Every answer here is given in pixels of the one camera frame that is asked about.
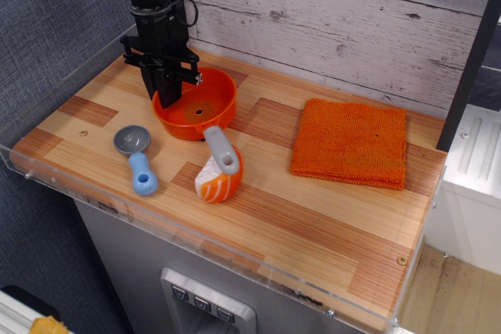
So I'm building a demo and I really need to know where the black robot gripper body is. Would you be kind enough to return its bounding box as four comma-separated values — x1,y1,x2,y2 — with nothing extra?
121,9,202,84

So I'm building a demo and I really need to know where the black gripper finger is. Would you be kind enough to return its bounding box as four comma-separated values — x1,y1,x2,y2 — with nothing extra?
155,68,182,109
139,63,157,99

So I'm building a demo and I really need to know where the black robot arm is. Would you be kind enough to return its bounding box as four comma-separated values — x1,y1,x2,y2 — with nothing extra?
121,0,202,108

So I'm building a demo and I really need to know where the blue spoon grey bowl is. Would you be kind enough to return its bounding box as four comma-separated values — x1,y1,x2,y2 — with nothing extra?
113,125,159,196

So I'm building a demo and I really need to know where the toy salmon sushi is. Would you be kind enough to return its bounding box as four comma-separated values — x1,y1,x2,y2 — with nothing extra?
194,146,243,203

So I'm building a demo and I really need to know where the orange folded cloth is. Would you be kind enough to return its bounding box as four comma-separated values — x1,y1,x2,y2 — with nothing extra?
290,99,407,190

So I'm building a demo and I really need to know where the grey cabinet with dispenser panel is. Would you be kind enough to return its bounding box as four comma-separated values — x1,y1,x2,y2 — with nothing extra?
72,196,353,334

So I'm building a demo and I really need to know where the clear acrylic table guard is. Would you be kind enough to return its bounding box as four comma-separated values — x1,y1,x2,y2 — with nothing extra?
1,12,445,333

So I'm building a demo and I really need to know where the yellow object bottom left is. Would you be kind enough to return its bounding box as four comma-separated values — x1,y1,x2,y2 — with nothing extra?
28,316,70,334

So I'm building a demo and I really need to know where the white side unit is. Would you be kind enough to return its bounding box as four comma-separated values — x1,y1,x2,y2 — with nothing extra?
424,105,500,275

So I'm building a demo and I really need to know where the black right vertical post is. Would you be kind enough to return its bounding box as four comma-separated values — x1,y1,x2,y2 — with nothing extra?
436,0,500,152

